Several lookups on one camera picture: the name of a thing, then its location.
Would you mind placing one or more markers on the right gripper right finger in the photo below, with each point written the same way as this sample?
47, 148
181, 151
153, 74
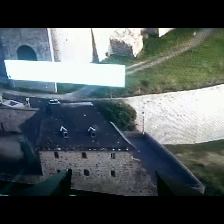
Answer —
170, 186

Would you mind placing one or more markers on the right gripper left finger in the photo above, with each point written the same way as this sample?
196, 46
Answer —
56, 185

